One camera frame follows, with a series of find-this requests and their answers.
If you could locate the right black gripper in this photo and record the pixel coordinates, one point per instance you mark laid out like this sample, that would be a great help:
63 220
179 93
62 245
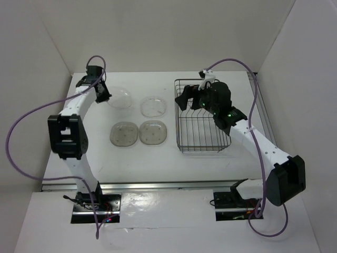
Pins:
188 93

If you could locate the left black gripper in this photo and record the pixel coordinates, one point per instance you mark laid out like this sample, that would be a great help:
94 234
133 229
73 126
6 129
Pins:
107 95

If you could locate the clear plate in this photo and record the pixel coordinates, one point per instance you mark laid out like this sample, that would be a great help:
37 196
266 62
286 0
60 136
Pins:
153 106
124 134
152 132
120 98

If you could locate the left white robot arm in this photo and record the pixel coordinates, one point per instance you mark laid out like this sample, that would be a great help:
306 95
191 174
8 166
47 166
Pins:
69 140

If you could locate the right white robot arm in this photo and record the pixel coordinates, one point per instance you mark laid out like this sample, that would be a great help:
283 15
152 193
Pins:
284 175

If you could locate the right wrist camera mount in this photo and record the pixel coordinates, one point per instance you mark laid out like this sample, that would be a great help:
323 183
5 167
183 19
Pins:
207 77

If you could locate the wire dish rack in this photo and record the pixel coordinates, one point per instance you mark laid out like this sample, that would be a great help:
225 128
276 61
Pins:
196 132

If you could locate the right side aluminium rail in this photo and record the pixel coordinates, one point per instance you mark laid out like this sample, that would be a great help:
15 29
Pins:
264 116

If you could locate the aluminium rail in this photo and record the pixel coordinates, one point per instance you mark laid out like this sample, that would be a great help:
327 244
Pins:
156 186
264 116

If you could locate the front aluminium rail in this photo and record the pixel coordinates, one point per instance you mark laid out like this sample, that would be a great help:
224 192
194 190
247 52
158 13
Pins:
156 186

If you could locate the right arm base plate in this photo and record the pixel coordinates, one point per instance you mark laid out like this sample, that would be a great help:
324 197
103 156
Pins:
230 206

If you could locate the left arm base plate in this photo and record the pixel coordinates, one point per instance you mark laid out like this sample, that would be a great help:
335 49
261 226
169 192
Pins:
107 208

